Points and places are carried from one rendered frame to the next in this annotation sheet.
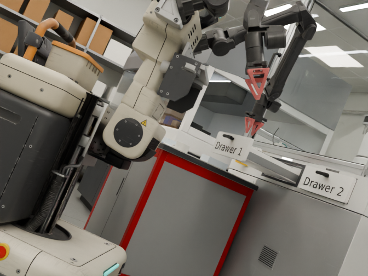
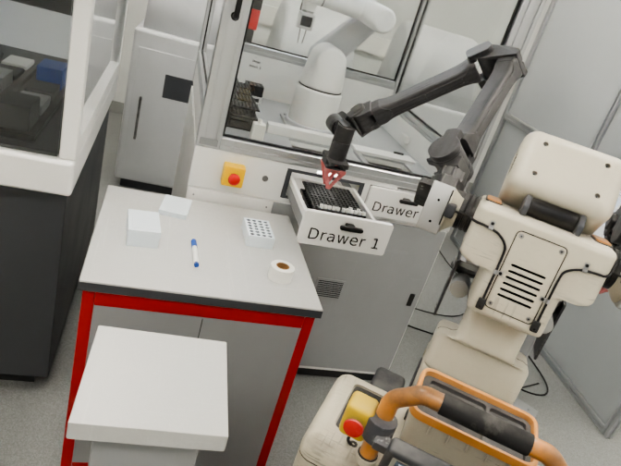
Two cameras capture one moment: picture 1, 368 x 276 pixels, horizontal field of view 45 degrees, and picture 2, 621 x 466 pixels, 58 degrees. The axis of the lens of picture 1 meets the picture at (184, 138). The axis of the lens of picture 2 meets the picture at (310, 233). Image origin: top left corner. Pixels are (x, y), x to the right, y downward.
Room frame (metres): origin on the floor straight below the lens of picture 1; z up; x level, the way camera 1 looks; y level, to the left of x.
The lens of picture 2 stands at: (1.98, 1.38, 1.55)
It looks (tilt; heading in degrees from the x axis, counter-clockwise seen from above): 24 degrees down; 277
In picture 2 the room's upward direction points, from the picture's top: 17 degrees clockwise
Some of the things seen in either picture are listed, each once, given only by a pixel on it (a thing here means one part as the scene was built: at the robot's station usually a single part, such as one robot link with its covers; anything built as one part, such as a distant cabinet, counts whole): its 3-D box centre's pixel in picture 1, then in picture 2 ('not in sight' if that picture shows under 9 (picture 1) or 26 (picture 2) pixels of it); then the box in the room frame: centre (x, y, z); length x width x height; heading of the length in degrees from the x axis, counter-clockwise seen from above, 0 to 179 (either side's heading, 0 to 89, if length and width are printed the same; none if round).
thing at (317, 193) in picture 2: not in sight; (330, 206); (2.15, -0.40, 0.87); 0.22 x 0.18 x 0.06; 115
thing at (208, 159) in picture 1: (213, 162); (257, 233); (2.32, -0.19, 0.78); 0.12 x 0.08 x 0.04; 117
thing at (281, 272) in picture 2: (182, 147); (281, 272); (2.19, -0.01, 0.78); 0.07 x 0.07 x 0.04
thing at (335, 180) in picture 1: (325, 183); (402, 206); (1.92, -0.64, 0.87); 0.29 x 0.02 x 0.11; 25
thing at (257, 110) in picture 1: (257, 111); (337, 152); (2.17, -0.28, 1.09); 0.10 x 0.07 x 0.07; 116
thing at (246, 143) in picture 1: (231, 145); (345, 232); (2.06, -0.22, 0.87); 0.29 x 0.02 x 0.11; 25
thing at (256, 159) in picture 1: (263, 164); (329, 206); (2.15, -0.41, 0.86); 0.40 x 0.26 x 0.06; 115
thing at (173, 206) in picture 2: not in sight; (176, 206); (2.61, -0.19, 0.77); 0.13 x 0.09 x 0.02; 107
